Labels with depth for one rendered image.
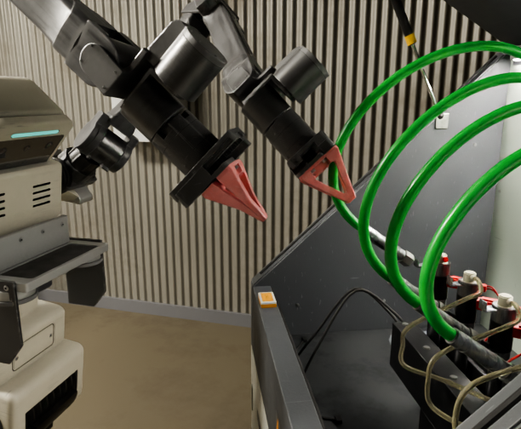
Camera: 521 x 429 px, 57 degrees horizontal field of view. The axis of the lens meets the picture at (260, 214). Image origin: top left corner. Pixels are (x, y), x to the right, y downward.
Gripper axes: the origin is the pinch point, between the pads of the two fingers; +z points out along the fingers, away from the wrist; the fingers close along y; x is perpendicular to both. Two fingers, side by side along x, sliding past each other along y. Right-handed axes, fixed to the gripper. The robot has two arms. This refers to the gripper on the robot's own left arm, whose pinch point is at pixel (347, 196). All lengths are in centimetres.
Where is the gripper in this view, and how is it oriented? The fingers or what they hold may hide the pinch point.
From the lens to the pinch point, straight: 70.0
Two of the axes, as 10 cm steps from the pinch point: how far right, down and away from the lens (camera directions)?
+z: 6.8, 7.3, -0.6
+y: 1.0, -0.2, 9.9
